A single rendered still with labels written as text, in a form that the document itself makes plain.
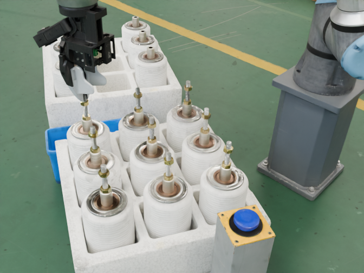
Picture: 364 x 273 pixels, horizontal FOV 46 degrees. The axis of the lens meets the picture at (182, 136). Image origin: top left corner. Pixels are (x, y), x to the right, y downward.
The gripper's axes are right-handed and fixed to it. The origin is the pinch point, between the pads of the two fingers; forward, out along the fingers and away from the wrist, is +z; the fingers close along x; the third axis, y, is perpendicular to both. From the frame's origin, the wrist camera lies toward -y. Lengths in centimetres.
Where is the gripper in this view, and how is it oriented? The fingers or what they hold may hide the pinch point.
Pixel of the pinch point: (81, 93)
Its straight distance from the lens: 95.1
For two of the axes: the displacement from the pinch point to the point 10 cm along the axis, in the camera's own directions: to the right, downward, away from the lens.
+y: 8.8, 3.1, -3.6
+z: -0.3, 8.0, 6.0
